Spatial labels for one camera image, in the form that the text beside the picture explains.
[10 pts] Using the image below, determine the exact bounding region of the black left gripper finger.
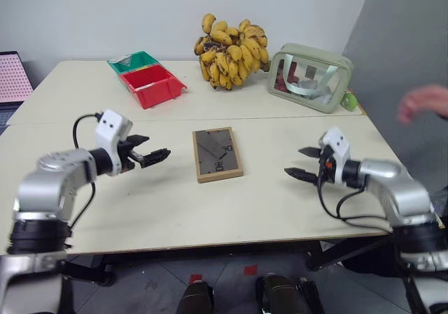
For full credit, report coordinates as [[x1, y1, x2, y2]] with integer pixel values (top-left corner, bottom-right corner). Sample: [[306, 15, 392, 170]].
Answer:
[[126, 134, 151, 147], [141, 148, 172, 170]]

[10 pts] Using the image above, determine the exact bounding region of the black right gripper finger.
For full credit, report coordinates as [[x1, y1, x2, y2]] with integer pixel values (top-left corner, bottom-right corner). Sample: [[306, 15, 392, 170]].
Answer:
[[283, 166, 319, 187], [297, 147, 321, 159]]

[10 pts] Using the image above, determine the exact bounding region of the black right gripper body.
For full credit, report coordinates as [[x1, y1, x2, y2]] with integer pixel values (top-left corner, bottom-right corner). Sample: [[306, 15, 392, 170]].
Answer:
[[316, 145, 337, 186]]

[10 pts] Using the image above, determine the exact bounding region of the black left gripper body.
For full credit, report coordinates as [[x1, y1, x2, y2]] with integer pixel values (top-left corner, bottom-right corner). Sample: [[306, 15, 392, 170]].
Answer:
[[117, 136, 145, 173]]

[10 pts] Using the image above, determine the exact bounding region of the person's bare hand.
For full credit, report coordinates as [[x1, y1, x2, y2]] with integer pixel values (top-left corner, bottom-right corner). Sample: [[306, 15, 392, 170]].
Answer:
[[396, 84, 448, 124]]

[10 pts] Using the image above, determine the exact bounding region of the red plastic bin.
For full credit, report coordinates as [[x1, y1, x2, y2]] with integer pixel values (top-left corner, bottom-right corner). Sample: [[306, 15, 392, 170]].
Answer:
[[119, 64, 188, 110]]

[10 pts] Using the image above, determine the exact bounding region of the small green round object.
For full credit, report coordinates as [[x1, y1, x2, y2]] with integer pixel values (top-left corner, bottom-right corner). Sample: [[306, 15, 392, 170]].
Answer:
[[341, 90, 358, 110]]

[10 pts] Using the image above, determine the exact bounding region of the clear green toiletry bag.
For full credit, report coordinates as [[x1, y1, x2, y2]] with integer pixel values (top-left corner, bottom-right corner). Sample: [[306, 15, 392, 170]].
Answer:
[[267, 42, 355, 115]]

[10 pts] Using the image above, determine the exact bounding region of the green plastic bin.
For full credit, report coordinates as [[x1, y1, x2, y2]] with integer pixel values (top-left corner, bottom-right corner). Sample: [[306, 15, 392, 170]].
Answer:
[[106, 50, 163, 76]]

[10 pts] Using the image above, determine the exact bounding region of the dark rounded shape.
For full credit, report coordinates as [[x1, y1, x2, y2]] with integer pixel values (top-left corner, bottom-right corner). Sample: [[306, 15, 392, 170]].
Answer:
[[255, 273, 326, 314], [176, 280, 215, 314]]

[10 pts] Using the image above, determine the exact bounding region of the grey laptop keyboard base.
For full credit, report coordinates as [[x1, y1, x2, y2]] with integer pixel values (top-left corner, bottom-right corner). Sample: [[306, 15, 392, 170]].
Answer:
[[0, 101, 22, 137]]

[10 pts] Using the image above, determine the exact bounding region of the yellow banana bunch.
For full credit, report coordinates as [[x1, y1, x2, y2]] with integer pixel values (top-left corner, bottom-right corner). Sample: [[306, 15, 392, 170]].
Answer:
[[193, 13, 272, 92]]

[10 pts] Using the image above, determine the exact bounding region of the pink perforated board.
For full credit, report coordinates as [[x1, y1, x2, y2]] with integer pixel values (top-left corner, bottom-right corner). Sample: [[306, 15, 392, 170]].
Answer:
[[0, 50, 34, 104]]

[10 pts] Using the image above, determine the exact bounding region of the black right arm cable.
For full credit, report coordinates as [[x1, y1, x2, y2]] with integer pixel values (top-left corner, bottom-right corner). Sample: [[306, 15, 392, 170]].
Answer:
[[316, 152, 390, 224]]

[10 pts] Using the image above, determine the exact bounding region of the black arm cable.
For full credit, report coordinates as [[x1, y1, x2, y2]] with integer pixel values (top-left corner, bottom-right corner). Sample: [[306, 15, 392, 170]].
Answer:
[[66, 113, 103, 233], [316, 152, 390, 224]]

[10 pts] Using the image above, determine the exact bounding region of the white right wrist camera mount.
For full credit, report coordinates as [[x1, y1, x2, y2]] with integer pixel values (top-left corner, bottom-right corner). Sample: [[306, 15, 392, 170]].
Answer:
[[318, 126, 351, 185]]

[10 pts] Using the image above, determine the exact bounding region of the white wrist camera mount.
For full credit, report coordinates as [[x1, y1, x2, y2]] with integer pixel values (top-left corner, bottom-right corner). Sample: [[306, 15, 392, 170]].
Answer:
[[318, 126, 351, 185], [94, 109, 134, 177]]

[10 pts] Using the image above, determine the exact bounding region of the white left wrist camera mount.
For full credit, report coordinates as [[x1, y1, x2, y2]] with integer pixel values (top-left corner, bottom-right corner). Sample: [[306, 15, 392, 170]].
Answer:
[[94, 109, 134, 177]]

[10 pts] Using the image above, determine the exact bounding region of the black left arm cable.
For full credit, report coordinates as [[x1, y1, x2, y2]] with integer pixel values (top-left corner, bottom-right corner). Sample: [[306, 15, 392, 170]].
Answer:
[[66, 113, 103, 233]]

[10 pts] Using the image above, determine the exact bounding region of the wooden picture frame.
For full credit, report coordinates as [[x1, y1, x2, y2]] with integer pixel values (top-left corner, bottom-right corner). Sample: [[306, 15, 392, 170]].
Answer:
[[191, 127, 245, 184]]

